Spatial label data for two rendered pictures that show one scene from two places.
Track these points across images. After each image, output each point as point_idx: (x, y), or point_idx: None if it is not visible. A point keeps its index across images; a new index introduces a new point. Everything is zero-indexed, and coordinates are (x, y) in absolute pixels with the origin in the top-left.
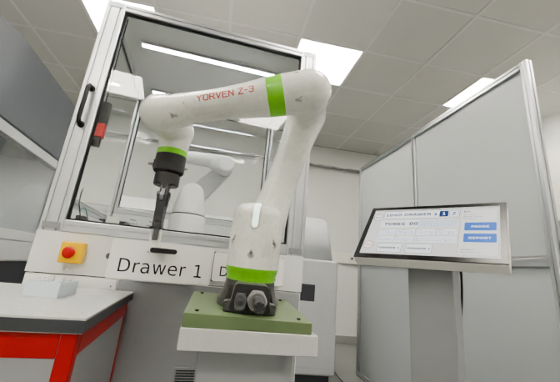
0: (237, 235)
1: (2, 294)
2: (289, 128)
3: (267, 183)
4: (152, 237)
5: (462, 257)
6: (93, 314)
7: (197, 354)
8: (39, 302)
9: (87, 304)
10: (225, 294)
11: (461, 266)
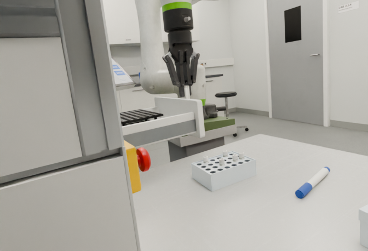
0: (205, 83)
1: (272, 180)
2: (158, 4)
3: (160, 45)
4: (191, 93)
5: (124, 83)
6: (249, 137)
7: (223, 136)
8: (258, 155)
9: (229, 149)
10: (205, 113)
11: (124, 87)
